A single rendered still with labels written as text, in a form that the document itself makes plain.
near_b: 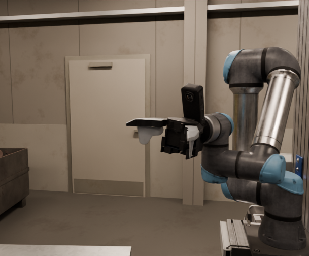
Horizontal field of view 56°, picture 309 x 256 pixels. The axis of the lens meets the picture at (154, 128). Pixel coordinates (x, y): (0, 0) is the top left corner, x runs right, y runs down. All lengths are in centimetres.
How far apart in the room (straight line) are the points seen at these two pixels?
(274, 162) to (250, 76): 36
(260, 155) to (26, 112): 470
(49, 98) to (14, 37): 112
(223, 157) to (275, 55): 38
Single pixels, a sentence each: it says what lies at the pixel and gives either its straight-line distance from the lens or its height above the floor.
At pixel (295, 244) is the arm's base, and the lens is 108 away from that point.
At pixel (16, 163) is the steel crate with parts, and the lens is 433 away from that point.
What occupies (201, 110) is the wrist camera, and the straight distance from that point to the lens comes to 67.
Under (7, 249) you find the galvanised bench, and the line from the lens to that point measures 108.
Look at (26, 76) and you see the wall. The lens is 521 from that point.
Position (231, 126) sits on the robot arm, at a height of 144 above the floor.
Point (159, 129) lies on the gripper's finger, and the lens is 66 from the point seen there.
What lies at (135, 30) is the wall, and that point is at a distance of 458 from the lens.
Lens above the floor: 151
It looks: 6 degrees down
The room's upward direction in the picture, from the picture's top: straight up
